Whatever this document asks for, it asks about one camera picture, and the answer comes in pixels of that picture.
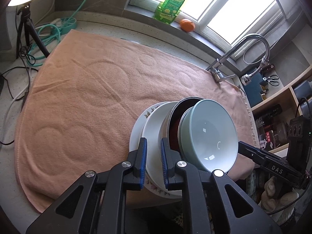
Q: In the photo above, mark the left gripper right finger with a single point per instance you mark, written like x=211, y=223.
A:
x=212, y=202

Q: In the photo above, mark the green dish soap bottle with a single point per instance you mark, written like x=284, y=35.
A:
x=168, y=10

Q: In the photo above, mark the orange tangerine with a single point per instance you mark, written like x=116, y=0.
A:
x=187, y=25

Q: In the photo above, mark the white gloved right hand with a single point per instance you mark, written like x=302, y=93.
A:
x=276, y=196

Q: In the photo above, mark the red steel bowl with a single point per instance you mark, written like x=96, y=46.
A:
x=174, y=119

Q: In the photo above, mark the blue knife block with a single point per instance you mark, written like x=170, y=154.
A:
x=254, y=89

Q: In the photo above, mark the large stainless steel bowl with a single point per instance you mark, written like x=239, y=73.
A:
x=163, y=133

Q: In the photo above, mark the light blue ceramic bowl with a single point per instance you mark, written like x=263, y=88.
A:
x=207, y=137

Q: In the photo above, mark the white plate gold leaf pattern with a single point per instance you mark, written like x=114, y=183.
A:
x=152, y=132

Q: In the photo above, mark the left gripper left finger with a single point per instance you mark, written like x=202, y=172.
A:
x=95, y=202

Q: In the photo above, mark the scissors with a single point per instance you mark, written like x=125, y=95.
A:
x=273, y=80

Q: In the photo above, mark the pink towel mat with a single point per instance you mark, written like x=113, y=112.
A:
x=85, y=100

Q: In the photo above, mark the plate with pink roses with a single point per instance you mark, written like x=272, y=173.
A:
x=136, y=134

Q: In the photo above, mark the teal round power strip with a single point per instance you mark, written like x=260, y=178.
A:
x=65, y=24

